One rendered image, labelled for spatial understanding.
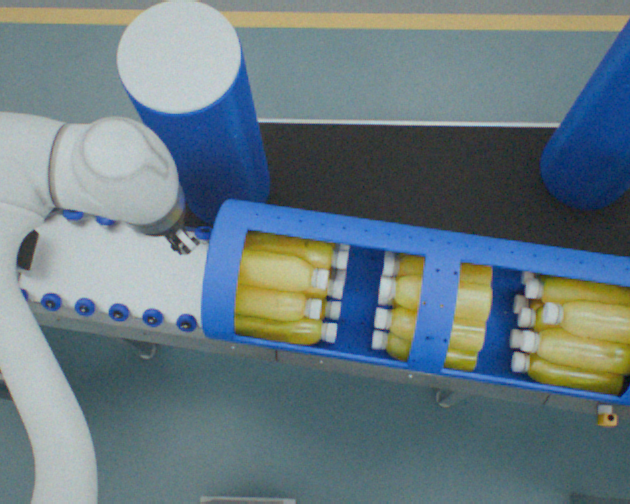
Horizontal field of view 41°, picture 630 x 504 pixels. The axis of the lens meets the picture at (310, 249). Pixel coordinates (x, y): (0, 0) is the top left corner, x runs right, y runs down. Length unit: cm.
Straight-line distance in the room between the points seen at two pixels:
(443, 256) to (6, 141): 86
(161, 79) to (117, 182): 102
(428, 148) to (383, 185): 20
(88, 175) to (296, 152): 188
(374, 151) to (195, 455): 114
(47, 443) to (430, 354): 84
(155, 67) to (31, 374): 111
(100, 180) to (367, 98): 216
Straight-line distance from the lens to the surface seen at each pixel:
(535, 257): 163
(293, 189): 274
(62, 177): 100
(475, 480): 278
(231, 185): 237
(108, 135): 94
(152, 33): 200
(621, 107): 222
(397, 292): 160
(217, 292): 157
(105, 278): 193
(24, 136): 102
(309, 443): 274
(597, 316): 164
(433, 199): 275
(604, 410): 193
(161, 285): 190
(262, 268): 160
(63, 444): 96
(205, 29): 198
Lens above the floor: 274
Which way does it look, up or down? 75 degrees down
